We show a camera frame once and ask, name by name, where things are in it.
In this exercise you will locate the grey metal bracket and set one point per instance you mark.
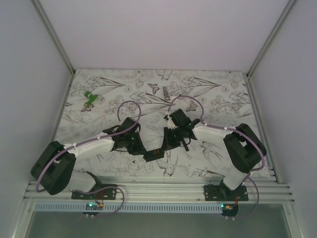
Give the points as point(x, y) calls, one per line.
point(166, 93)

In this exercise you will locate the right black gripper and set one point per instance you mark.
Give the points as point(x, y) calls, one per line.
point(168, 144)

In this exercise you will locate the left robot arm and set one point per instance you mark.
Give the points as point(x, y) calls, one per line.
point(54, 169)

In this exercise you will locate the green plastic connector part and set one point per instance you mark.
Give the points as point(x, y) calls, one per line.
point(91, 98)

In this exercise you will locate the aluminium front rail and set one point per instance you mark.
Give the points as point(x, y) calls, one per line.
point(177, 192)

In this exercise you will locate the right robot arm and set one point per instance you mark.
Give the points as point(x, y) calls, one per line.
point(245, 150)

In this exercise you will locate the floral patterned table mat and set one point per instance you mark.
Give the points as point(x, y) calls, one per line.
point(220, 97)

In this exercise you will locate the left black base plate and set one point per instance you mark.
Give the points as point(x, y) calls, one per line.
point(102, 192)

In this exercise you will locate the left small circuit board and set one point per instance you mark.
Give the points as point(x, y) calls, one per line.
point(92, 209)

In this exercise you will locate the black handled hammer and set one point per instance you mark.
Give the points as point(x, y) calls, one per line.
point(185, 145)

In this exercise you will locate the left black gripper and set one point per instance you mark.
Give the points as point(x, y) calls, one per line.
point(139, 148)

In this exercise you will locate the black fuse box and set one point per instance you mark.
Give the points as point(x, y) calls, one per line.
point(153, 155)

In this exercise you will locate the small circuit board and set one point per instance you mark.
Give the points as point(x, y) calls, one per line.
point(230, 210)
point(92, 209)

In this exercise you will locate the right small circuit board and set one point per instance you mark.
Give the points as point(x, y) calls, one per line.
point(230, 210)

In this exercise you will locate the white slotted cable duct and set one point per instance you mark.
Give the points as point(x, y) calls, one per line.
point(129, 207)

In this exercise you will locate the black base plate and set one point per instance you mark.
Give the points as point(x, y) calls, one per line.
point(102, 192)
point(222, 193)

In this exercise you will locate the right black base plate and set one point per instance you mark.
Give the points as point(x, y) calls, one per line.
point(222, 193)

